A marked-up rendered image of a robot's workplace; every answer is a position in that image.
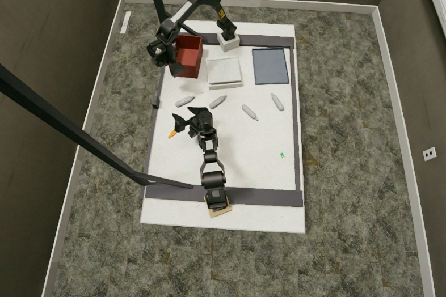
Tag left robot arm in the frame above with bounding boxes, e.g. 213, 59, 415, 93
146, 0, 237, 67

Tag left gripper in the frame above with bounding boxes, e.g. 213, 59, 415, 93
164, 48, 184, 78

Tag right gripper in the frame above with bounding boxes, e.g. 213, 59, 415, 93
172, 107, 209, 133

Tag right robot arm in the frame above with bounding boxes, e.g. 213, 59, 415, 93
188, 111, 228, 212

